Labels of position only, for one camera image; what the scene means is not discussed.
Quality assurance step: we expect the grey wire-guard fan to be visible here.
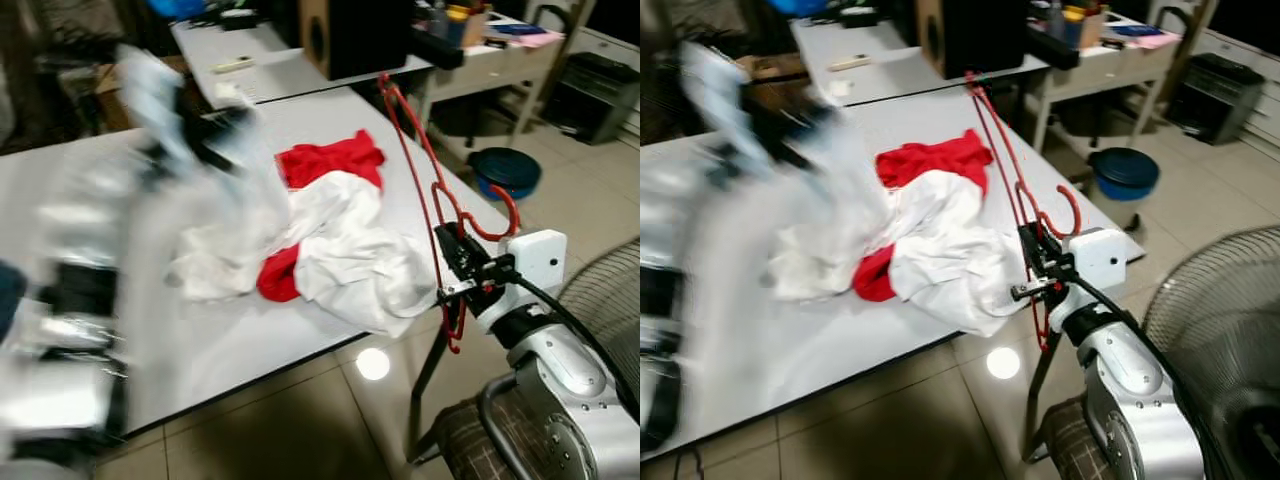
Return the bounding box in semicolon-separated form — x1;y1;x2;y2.
553;238;641;480
1140;225;1280;480

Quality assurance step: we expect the grey desk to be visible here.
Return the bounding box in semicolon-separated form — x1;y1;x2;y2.
170;20;441;109
790;18;1061;106

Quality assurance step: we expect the plaid cushioned chair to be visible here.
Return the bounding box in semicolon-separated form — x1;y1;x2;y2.
1040;400;1101;480
438;375;561;480

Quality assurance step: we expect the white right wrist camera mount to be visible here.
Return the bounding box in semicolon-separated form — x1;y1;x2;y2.
500;229;568;313
1070;228;1131;306

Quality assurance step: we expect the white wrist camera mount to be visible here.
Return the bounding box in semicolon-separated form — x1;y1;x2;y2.
118;45;191;176
500;229;568;313
1070;228;1131;306
680;40;766;176

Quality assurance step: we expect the black metal table leg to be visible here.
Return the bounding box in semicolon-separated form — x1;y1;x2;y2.
1022;345;1061;461
405;330;451;463

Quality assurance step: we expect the black wooden speaker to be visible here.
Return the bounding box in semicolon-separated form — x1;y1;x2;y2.
915;0;1031;79
298;0;413;81

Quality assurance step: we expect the white metal frame desk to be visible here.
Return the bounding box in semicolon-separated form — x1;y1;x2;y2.
1025;10;1216;151
405;10;591;141

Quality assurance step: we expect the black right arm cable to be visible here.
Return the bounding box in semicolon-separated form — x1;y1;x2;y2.
1082;270;1206;431
505;270;641;421

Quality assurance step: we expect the blue round bin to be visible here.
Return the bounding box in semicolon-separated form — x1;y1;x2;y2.
468;147;543;203
1088;147;1161;206

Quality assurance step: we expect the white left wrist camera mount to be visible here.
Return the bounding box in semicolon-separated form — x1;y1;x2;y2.
680;40;766;176
118;45;191;176

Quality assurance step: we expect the black printer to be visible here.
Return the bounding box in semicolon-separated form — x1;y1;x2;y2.
543;52;639;144
1165;52;1266;146

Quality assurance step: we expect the white T-shirt with blue logo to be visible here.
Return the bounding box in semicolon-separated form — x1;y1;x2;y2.
168;130;443;338
765;125;1036;338

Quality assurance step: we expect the red garment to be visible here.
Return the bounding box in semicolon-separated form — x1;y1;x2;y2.
852;128;996;304
255;128;388;304

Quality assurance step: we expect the red plastic clothes hanger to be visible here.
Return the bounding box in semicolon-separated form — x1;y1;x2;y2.
377;72;523;356
965;70;1084;353

